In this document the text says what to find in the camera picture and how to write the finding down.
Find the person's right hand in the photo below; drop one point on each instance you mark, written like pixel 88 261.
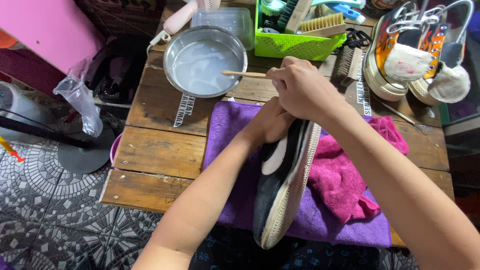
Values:
pixel 305 90

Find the person's left hand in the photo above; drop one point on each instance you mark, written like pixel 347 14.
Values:
pixel 264 125

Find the person's right fingers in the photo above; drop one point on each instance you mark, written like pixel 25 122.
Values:
pixel 280 77

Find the black sneaker with white sole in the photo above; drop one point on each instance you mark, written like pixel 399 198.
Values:
pixel 279 187

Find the green plastic basket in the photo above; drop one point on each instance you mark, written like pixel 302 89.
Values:
pixel 292 47

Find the wooden brush with dark bristles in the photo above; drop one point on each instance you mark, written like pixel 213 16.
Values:
pixel 294 15

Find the wooden brush with tan bristles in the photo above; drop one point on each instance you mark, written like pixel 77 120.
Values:
pixel 324 25

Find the wooden shoe brush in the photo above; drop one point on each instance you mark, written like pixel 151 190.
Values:
pixel 348 65

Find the teal plastic brush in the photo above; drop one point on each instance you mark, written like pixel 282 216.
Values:
pixel 270 6

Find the purple microfibre towel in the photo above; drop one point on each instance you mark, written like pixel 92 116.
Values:
pixel 232 131

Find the metal bowl of soapy water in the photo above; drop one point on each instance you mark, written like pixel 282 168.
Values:
pixel 204 63

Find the clear plastic container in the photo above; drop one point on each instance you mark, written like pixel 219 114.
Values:
pixel 228 18

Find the white printed sticker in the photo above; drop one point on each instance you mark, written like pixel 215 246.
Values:
pixel 363 92
pixel 184 109

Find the blue plastic brush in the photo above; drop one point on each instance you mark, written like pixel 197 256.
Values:
pixel 347 10

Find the flame print canvas sneaker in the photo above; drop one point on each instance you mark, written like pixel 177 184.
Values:
pixel 446 80
pixel 382 75

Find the magenta cloth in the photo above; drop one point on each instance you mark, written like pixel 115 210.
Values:
pixel 337 172

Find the pink hair dryer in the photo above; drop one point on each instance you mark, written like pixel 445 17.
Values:
pixel 180 17

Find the thin metal pick tool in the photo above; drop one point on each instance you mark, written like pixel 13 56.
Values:
pixel 401 116

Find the black bag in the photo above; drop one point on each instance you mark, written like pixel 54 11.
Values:
pixel 120 67

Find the pink plastic basin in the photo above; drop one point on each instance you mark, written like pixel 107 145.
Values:
pixel 114 150

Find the dark printed trousers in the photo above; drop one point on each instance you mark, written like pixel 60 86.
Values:
pixel 232 255

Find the grey metal shoe holder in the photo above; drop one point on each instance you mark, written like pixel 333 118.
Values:
pixel 468 18

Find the clear plastic bag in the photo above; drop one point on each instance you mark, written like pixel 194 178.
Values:
pixel 80 97

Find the black round stand base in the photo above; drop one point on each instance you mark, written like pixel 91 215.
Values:
pixel 84 153

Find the pink cabinet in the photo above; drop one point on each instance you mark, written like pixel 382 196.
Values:
pixel 45 26

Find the white bucket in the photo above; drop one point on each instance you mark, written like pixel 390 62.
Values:
pixel 18 108

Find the orange plastic tool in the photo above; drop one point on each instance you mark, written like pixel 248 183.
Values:
pixel 9 150

